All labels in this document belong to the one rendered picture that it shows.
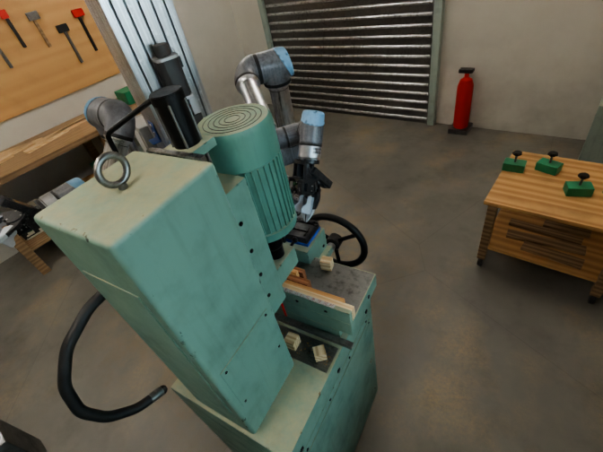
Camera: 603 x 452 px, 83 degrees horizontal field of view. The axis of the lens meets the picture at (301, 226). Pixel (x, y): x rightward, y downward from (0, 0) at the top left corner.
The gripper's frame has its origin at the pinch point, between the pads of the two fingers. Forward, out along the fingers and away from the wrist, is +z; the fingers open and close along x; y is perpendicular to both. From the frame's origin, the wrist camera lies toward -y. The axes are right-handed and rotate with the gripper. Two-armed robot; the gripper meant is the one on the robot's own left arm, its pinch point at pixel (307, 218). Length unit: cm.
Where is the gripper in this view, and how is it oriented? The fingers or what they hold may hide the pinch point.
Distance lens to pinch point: 118.3
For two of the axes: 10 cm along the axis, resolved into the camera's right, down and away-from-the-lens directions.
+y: -7.2, 0.7, -6.9
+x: 6.9, 2.1, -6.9
